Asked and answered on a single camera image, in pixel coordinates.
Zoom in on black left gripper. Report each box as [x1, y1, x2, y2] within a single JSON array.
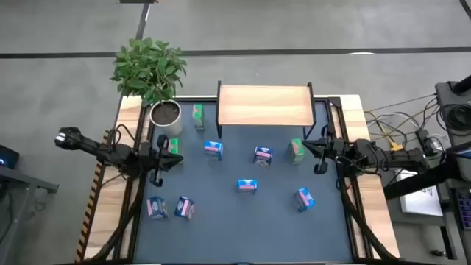
[[139, 134, 184, 188]]

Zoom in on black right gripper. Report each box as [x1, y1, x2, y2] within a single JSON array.
[[302, 124, 349, 175]]

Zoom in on green Apple Jacks cereal box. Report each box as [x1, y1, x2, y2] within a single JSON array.
[[287, 138, 306, 165], [192, 103, 206, 131], [167, 138, 182, 155]]

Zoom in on blue Rice Krispies cereal box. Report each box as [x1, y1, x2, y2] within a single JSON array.
[[294, 187, 316, 213], [204, 141, 224, 161], [236, 179, 259, 195]]

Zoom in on blue Frosted Flakes cereal box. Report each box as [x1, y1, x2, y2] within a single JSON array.
[[252, 146, 275, 167], [146, 196, 169, 220], [174, 196, 196, 221]]

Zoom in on white plant pot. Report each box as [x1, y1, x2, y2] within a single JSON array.
[[149, 99, 184, 137]]

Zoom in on blue-grey table mat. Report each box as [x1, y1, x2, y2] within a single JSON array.
[[132, 101, 354, 264]]

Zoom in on green leafy plant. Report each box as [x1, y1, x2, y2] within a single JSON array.
[[110, 36, 188, 107]]

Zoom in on yellow black hazard strip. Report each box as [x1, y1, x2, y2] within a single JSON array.
[[75, 128, 111, 262]]

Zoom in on black power adapter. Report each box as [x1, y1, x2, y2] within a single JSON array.
[[417, 128, 438, 156]]

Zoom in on black diagonal support beam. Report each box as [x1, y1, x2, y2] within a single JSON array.
[[382, 141, 471, 202]]

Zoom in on white paper box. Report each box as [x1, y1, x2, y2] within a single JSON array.
[[399, 169, 445, 218]]

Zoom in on black equipment stand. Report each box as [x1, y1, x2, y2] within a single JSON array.
[[435, 75, 471, 137]]

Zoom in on grey side desk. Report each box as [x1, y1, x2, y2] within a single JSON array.
[[0, 165, 60, 265]]

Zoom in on dark keyboard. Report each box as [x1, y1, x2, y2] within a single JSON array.
[[456, 189, 471, 229]]

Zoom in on black device with blue light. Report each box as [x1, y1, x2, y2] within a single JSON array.
[[0, 144, 20, 170]]

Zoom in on black metal table frame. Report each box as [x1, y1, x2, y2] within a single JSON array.
[[77, 96, 400, 264]]

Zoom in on wooden shelf with black frame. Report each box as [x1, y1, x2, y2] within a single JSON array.
[[216, 79, 318, 140]]

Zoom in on yellow cable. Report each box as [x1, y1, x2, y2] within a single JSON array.
[[367, 110, 406, 152]]

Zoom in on black cable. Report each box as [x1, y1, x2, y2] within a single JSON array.
[[421, 94, 445, 133]]

